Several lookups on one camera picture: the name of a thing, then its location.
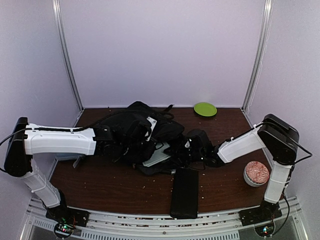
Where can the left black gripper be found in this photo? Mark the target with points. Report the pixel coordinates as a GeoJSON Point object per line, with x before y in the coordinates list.
{"type": "Point", "coordinates": [145, 153]}

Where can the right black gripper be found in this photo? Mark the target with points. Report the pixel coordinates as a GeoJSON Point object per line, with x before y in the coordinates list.
{"type": "Point", "coordinates": [177, 151]}

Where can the grey book with G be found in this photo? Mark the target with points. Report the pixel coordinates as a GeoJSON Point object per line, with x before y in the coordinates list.
{"type": "Point", "coordinates": [158, 156]}

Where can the black student bag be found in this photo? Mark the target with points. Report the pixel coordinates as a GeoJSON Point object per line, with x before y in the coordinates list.
{"type": "Point", "coordinates": [167, 130]}

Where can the black case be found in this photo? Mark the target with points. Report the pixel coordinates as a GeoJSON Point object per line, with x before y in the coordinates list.
{"type": "Point", "coordinates": [184, 198]}

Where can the light blue zipper case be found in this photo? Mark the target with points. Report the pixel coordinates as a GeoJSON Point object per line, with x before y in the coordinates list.
{"type": "Point", "coordinates": [75, 157]}

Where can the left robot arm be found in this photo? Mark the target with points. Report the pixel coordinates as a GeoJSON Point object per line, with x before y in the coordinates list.
{"type": "Point", "coordinates": [29, 139]}

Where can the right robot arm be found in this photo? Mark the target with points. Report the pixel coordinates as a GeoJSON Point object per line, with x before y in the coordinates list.
{"type": "Point", "coordinates": [273, 134]}

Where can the green plate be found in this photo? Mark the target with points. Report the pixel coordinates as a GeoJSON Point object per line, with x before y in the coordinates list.
{"type": "Point", "coordinates": [205, 109]}

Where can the red patterned white bowl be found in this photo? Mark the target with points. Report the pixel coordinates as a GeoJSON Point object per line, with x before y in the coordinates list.
{"type": "Point", "coordinates": [256, 174]}

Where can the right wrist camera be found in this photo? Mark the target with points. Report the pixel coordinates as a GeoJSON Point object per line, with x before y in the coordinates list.
{"type": "Point", "coordinates": [197, 139]}

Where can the right aluminium frame post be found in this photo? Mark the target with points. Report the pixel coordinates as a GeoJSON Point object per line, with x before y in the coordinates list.
{"type": "Point", "coordinates": [261, 48]}

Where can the aluminium frame post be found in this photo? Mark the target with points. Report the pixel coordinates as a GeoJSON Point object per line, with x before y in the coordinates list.
{"type": "Point", "coordinates": [261, 48]}
{"type": "Point", "coordinates": [66, 57]}

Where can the front aluminium rail base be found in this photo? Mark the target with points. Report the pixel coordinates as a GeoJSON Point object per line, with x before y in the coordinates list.
{"type": "Point", "coordinates": [219, 225]}

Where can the left aluminium frame post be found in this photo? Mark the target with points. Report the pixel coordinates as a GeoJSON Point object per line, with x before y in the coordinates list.
{"type": "Point", "coordinates": [66, 57]}

